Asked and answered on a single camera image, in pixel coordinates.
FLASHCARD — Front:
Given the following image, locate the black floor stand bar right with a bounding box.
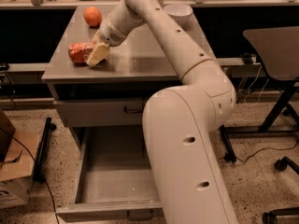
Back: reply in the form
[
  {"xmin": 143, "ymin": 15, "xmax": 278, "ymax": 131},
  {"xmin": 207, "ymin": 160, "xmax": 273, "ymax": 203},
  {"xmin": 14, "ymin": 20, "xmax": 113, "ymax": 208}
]
[{"xmin": 220, "ymin": 126, "xmax": 236, "ymax": 162}]

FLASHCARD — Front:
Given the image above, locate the black floor stand bar left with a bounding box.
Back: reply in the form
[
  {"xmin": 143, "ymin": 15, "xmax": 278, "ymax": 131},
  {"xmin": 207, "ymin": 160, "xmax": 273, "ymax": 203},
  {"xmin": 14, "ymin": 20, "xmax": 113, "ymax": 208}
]
[{"xmin": 33, "ymin": 118, "xmax": 57, "ymax": 183}]

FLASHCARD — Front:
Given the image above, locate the black floor stand bar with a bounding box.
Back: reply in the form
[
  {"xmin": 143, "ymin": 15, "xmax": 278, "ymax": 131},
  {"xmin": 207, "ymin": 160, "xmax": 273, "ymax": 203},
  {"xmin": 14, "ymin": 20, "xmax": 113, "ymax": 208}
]
[
  {"xmin": 220, "ymin": 126, "xmax": 236, "ymax": 162},
  {"xmin": 33, "ymin": 118, "xmax": 57, "ymax": 183}
]

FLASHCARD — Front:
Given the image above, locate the dark side table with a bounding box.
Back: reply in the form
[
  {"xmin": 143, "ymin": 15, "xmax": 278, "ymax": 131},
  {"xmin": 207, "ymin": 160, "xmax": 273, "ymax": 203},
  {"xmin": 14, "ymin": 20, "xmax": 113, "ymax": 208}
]
[{"xmin": 241, "ymin": 26, "xmax": 299, "ymax": 133}]

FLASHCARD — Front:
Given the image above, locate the black cable on floor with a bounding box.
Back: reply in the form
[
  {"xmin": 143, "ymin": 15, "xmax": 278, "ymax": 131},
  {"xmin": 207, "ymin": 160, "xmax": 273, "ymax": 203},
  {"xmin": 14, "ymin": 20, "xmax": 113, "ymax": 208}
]
[{"xmin": 218, "ymin": 137, "xmax": 299, "ymax": 166}]

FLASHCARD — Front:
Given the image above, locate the orange fruit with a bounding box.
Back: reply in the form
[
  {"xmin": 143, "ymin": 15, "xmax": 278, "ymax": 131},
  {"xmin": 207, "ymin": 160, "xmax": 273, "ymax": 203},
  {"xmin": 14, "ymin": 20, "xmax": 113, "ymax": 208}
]
[{"xmin": 83, "ymin": 7, "xmax": 102, "ymax": 27}]

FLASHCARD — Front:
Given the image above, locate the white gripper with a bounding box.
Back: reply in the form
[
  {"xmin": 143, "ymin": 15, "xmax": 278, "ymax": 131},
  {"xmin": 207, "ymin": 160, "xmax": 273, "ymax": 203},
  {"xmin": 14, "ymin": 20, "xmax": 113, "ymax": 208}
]
[{"xmin": 86, "ymin": 16, "xmax": 127, "ymax": 66}]

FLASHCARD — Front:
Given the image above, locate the closed grey top drawer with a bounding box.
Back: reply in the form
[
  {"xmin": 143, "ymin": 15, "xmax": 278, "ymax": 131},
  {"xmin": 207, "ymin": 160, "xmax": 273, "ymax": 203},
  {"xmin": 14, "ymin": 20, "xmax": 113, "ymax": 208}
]
[{"xmin": 55, "ymin": 98, "xmax": 143, "ymax": 127}]

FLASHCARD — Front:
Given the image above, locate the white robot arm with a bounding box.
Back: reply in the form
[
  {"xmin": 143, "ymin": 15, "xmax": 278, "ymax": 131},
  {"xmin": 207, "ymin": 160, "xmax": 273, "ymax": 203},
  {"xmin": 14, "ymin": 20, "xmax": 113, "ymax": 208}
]
[{"xmin": 87, "ymin": 0, "xmax": 239, "ymax": 224}]

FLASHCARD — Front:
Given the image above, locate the white ceramic bowl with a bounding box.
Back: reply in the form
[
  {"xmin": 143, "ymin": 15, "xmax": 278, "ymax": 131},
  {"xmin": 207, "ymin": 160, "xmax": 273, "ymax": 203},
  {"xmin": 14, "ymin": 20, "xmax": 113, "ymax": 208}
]
[{"xmin": 164, "ymin": 4, "xmax": 192, "ymax": 27}]

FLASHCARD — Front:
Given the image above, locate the cardboard box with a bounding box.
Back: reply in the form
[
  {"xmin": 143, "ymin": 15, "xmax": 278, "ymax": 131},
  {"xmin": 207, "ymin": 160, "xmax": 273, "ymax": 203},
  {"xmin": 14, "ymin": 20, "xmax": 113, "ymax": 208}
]
[{"xmin": 0, "ymin": 110, "xmax": 39, "ymax": 209}]

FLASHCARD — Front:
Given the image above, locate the black cable left floor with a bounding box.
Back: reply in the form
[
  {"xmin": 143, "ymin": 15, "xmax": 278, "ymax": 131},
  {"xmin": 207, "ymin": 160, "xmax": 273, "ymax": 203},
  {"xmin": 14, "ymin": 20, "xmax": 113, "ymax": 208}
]
[{"xmin": 0, "ymin": 126, "xmax": 60, "ymax": 224}]

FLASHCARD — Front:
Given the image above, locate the black chair base leg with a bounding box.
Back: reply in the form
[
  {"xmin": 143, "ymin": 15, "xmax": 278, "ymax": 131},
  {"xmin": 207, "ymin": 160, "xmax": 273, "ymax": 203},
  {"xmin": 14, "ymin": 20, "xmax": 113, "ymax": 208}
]
[{"xmin": 262, "ymin": 207, "xmax": 299, "ymax": 224}]

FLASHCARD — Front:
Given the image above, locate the black chair caster leg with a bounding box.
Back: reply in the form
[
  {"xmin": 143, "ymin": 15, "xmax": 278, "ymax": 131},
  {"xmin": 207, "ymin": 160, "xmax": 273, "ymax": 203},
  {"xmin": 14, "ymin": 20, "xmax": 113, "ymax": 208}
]
[{"xmin": 275, "ymin": 157, "xmax": 299, "ymax": 175}]

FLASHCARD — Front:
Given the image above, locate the open grey middle drawer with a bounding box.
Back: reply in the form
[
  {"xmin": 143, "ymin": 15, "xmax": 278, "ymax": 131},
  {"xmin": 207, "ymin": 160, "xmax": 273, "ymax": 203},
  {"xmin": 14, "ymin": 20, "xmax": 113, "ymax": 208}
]
[{"xmin": 57, "ymin": 125, "xmax": 164, "ymax": 222}]

